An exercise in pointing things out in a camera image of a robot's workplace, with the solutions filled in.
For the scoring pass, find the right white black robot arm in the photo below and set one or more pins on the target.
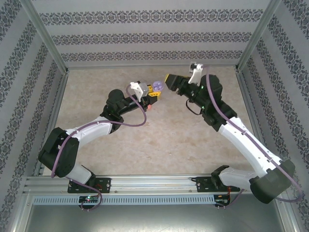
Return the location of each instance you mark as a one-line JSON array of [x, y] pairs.
[[248, 145]]

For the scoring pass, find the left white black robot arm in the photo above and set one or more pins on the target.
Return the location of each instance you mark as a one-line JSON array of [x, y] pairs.
[[94, 130]]

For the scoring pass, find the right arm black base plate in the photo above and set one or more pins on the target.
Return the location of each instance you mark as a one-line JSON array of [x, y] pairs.
[[202, 184]]

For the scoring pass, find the aluminium mounting rail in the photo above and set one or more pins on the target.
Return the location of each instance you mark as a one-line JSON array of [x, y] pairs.
[[149, 184]]

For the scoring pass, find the grey metal panel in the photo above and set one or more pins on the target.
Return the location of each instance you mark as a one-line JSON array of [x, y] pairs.
[[154, 218]]

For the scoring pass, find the aluminium side frame beam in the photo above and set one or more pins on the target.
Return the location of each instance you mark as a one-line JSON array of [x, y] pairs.
[[250, 104], [56, 104]]

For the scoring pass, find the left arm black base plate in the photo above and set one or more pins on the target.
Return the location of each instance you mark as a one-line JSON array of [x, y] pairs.
[[103, 184]]

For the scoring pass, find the aluminium rear frame beam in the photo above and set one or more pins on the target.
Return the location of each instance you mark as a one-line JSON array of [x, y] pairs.
[[152, 67]]

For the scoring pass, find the aluminium corner post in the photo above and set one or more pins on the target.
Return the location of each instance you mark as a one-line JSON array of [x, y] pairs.
[[46, 36], [256, 36]]

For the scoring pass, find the purple earbud charging case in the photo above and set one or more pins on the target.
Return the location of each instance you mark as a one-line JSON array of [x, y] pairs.
[[162, 89]]

